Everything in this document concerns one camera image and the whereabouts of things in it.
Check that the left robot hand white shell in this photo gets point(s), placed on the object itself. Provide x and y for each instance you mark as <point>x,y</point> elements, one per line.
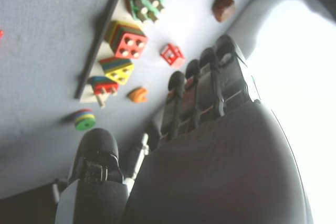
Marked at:
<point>210,169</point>

